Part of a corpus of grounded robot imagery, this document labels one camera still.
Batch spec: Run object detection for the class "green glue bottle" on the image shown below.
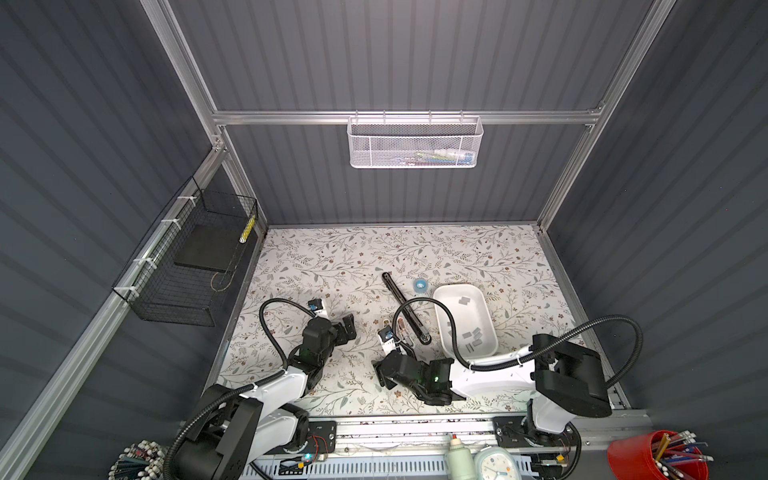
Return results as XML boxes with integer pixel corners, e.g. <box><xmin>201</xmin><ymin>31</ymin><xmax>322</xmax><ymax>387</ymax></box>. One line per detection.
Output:
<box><xmin>445</xmin><ymin>434</ymin><xmax>477</xmax><ymax>480</ymax></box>

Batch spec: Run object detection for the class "white plastic tray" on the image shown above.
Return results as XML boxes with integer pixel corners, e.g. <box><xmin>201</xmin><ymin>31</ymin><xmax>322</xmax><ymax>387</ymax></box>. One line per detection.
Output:
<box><xmin>433</xmin><ymin>284</ymin><xmax>499</xmax><ymax>361</ymax></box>

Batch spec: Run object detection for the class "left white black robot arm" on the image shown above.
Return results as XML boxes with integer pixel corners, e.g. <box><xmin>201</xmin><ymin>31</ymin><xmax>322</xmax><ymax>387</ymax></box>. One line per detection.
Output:
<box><xmin>162</xmin><ymin>298</ymin><xmax>357</xmax><ymax>479</ymax></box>

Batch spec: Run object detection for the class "yellow marker pen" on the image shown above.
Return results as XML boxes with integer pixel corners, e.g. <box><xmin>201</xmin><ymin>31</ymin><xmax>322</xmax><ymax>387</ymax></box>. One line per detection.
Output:
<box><xmin>238</xmin><ymin>215</ymin><xmax>257</xmax><ymax>244</ymax></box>

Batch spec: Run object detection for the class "red pencil cup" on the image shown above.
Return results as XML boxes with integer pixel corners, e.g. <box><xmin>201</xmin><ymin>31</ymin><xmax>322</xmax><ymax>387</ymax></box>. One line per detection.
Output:
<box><xmin>606</xmin><ymin>430</ymin><xmax>714</xmax><ymax>480</ymax></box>

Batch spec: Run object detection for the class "floral table mat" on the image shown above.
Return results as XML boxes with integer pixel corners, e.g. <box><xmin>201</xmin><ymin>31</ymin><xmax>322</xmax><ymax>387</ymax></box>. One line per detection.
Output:
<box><xmin>214</xmin><ymin>225</ymin><xmax>574</xmax><ymax>417</ymax></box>

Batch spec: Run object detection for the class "mint alarm clock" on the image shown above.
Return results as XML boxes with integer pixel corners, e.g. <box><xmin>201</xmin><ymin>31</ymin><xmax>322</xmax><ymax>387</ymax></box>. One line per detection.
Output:
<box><xmin>474</xmin><ymin>447</ymin><xmax>522</xmax><ymax>480</ymax></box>

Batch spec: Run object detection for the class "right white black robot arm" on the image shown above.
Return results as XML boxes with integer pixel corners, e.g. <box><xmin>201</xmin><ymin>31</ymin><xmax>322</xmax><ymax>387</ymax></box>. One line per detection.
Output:
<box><xmin>373</xmin><ymin>297</ymin><xmax>644</xmax><ymax>445</ymax></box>

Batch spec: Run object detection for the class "blue tape roll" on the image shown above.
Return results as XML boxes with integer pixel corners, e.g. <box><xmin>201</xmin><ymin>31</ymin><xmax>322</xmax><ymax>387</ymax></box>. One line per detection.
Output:
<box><xmin>413</xmin><ymin>278</ymin><xmax>429</xmax><ymax>294</ymax></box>

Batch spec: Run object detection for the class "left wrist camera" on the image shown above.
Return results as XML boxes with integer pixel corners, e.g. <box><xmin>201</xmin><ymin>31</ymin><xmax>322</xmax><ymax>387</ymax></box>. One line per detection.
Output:
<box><xmin>307</xmin><ymin>298</ymin><xmax>329</xmax><ymax>320</ymax></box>

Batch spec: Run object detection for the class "black stapler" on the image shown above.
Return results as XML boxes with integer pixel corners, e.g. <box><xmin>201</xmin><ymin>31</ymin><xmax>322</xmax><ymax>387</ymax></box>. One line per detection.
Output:
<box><xmin>382</xmin><ymin>272</ymin><xmax>432</xmax><ymax>345</ymax></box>

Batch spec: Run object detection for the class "jar of coloured pencils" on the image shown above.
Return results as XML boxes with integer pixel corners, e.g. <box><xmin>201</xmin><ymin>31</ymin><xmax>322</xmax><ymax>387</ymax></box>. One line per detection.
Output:
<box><xmin>108</xmin><ymin>440</ymin><xmax>167</xmax><ymax>480</ymax></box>

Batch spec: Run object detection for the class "white wire mesh basket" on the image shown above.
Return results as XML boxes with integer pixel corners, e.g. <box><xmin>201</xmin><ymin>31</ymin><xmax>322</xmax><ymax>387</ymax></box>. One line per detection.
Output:
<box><xmin>346</xmin><ymin>115</ymin><xmax>484</xmax><ymax>169</ymax></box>

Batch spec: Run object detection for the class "black wire basket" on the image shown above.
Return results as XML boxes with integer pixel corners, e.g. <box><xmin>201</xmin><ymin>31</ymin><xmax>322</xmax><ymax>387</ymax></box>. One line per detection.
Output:
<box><xmin>113</xmin><ymin>179</ymin><xmax>259</xmax><ymax>327</ymax></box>

